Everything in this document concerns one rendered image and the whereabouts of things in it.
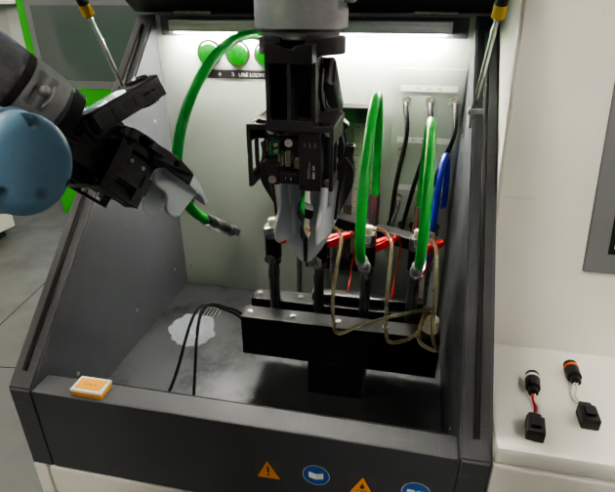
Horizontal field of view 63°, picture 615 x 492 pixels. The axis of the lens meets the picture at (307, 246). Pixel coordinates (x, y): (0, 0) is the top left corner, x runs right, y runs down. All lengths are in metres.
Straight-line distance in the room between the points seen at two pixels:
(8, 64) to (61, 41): 3.15
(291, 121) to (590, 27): 0.54
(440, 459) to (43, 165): 0.56
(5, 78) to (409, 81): 0.71
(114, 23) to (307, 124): 3.13
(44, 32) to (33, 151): 3.36
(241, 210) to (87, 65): 2.58
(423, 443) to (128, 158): 0.51
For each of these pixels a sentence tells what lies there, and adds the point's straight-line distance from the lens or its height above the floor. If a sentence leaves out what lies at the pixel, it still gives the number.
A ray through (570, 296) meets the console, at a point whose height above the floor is 1.07.
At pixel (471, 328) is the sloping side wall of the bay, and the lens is 0.74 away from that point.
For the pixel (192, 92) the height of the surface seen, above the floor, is 1.37.
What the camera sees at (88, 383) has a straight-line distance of 0.84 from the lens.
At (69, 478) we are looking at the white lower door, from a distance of 0.99.
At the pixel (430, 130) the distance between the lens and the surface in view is 0.70.
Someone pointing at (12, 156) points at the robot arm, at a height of 1.38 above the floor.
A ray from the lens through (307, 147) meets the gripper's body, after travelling 0.40.
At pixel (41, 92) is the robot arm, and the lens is 0.56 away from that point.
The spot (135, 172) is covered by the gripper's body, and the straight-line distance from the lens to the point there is 0.61.
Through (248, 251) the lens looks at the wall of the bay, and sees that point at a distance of 1.20.
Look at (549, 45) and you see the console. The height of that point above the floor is 1.42.
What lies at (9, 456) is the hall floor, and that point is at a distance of 2.23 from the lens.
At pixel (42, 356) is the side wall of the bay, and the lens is 0.88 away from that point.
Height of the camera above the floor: 1.47
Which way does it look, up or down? 26 degrees down
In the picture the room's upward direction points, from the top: straight up
